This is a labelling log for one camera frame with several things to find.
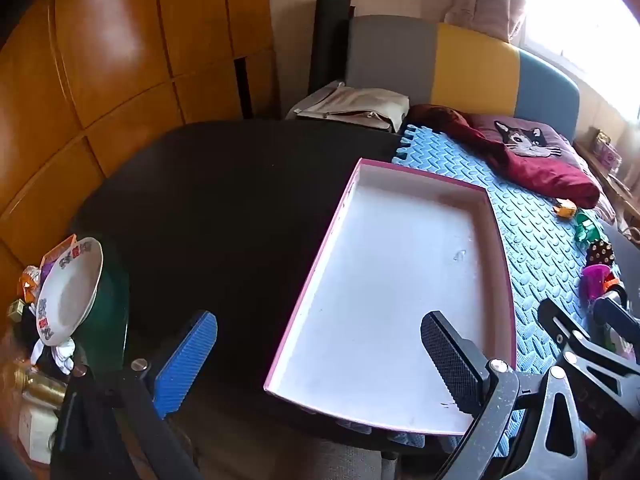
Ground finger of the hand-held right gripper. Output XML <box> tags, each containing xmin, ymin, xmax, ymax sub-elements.
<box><xmin>593</xmin><ymin>296</ymin><xmax>640</xmax><ymax>346</ymax></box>
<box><xmin>537</xmin><ymin>297</ymin><xmax>640</xmax><ymax>431</ymax></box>

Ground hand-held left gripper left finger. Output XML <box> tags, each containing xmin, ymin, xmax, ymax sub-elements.
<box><xmin>50</xmin><ymin>310</ymin><xmax>218</xmax><ymax>480</ymax></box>

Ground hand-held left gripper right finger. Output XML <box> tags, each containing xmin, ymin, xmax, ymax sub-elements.
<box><xmin>421</xmin><ymin>311</ymin><xmax>588</xmax><ymax>480</ymax></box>

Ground purple silicone toy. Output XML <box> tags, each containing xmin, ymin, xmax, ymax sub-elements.
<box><xmin>581</xmin><ymin>264</ymin><xmax>612</xmax><ymax>302</ymax></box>

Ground brown wooden scalp massager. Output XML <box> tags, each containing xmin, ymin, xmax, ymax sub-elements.
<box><xmin>585</xmin><ymin>240</ymin><xmax>615</xmax><ymax>266</ymax></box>

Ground pink-rimmed white tray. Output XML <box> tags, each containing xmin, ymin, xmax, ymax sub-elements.
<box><xmin>263</xmin><ymin>158</ymin><xmax>518</xmax><ymax>436</ymax></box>

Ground green plastic toy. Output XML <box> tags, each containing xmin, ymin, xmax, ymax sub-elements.
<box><xmin>574</xmin><ymin>212</ymin><xmax>599</xmax><ymax>243</ymax></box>

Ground blue foam mat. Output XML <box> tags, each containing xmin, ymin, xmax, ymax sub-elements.
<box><xmin>392</xmin><ymin>125</ymin><xmax>623</xmax><ymax>456</ymax></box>

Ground green glass side table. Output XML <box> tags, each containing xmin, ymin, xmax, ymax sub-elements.
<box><xmin>75</xmin><ymin>235</ymin><xmax>132</xmax><ymax>376</ymax></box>

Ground white cloth glove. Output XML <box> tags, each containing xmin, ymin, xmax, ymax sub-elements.
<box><xmin>31</xmin><ymin>339</ymin><xmax>77</xmax><ymax>373</ymax></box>

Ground white patterned bowl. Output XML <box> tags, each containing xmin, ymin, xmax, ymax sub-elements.
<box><xmin>37</xmin><ymin>236</ymin><xmax>104</xmax><ymax>347</ymax></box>

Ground wooden bedside desk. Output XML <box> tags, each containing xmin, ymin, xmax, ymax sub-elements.
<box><xmin>575</xmin><ymin>137</ymin><xmax>640</xmax><ymax>241</ymax></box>

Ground maroon cat-print cloth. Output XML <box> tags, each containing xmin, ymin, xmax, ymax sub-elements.
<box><xmin>407</xmin><ymin>104</ymin><xmax>603</xmax><ymax>210</ymax></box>

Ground glass jar with gold lid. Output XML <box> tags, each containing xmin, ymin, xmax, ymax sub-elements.
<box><xmin>0</xmin><ymin>360</ymin><xmax>68</xmax><ymax>406</ymax></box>

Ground white carton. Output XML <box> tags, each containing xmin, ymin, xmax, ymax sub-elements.
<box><xmin>17</xmin><ymin>402</ymin><xmax>58</xmax><ymax>463</ymax></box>

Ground pink box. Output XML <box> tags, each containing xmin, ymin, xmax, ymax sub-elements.
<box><xmin>592</xmin><ymin>130</ymin><xmax>623</xmax><ymax>168</ymax></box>

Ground orange plastic basket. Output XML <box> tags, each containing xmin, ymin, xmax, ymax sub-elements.
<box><xmin>41</xmin><ymin>233</ymin><xmax>77</xmax><ymax>271</ymax></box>

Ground orange snack packet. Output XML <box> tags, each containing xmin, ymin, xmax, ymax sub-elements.
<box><xmin>19</xmin><ymin>267</ymin><xmax>42</xmax><ymax>306</ymax></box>

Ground grey yellow blue headboard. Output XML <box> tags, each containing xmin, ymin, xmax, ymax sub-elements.
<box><xmin>345</xmin><ymin>15</ymin><xmax>581</xmax><ymax>143</ymax></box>

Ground beige canvas bag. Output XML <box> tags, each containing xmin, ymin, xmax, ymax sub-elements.
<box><xmin>285</xmin><ymin>81</ymin><xmax>411</xmax><ymax>133</ymax></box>

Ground wooden wardrobe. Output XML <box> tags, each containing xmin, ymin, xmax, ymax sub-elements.
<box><xmin>0</xmin><ymin>0</ymin><xmax>278</xmax><ymax>281</ymax></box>

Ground bright window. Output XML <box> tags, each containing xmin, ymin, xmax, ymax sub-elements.
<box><xmin>520</xmin><ymin>0</ymin><xmax>640</xmax><ymax>121</ymax></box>

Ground black rolled mat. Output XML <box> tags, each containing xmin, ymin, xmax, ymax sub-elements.
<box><xmin>307</xmin><ymin>0</ymin><xmax>356</xmax><ymax>96</ymax></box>

